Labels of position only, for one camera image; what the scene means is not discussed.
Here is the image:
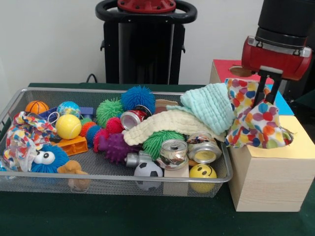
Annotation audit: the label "crushed can yellow base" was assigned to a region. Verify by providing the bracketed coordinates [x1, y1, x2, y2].
[187, 132, 222, 164]

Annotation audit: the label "yellow smiley ball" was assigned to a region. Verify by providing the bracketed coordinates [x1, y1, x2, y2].
[189, 163, 219, 193]

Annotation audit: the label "polka dot cloth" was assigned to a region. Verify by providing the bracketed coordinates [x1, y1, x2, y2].
[224, 78, 293, 149]

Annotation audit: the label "shallow mesh bin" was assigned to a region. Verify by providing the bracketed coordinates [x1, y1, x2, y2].
[0, 87, 234, 199]

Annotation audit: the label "dark green table cloth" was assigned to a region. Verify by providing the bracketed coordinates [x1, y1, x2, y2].
[0, 83, 315, 236]

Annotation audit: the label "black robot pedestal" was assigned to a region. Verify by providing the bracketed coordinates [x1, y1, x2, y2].
[95, 0, 197, 86]

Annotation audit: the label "blue spiky puffer ball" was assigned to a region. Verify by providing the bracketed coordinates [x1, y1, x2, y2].
[120, 85, 156, 115]
[31, 144, 71, 174]

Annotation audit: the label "yellow tennis ball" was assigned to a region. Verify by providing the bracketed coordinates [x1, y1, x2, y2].
[55, 114, 82, 140]

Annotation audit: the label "mint green waffle cloth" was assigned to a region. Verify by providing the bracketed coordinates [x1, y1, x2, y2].
[181, 83, 236, 135]

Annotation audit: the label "small soccer ball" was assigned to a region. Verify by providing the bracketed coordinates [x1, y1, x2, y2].
[133, 161, 164, 191]

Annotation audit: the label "wooden box with three holes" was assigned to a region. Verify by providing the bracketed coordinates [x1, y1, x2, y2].
[208, 59, 315, 212]

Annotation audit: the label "cream waffle cloth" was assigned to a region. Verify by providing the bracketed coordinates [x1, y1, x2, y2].
[123, 105, 228, 151]

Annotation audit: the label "confetti print cloth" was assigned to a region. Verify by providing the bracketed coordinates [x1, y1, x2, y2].
[3, 111, 57, 172]

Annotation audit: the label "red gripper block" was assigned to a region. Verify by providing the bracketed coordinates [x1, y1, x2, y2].
[241, 41, 313, 108]

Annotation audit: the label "silver crushed can pull tab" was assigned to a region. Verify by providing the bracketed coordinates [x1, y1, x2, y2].
[156, 139, 189, 171]

